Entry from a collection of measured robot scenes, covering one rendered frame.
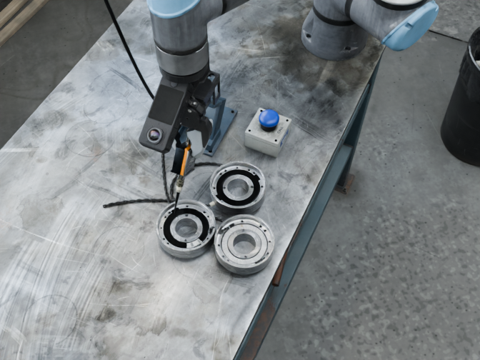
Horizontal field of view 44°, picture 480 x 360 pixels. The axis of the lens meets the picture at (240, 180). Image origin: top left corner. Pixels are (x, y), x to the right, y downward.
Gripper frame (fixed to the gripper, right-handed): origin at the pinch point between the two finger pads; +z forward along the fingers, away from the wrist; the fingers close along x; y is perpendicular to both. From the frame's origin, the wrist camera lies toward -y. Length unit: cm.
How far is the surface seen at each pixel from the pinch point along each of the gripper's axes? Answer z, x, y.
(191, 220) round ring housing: 10.9, -3.2, -6.2
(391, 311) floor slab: 93, -49, 30
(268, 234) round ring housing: 10.3, -17.2, -3.8
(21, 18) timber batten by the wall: 91, 131, 97
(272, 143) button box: 9.2, -10.9, 14.4
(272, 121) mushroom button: 6.0, -9.7, 17.0
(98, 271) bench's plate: 13.2, 7.9, -20.5
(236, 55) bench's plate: 13.3, 6.5, 37.8
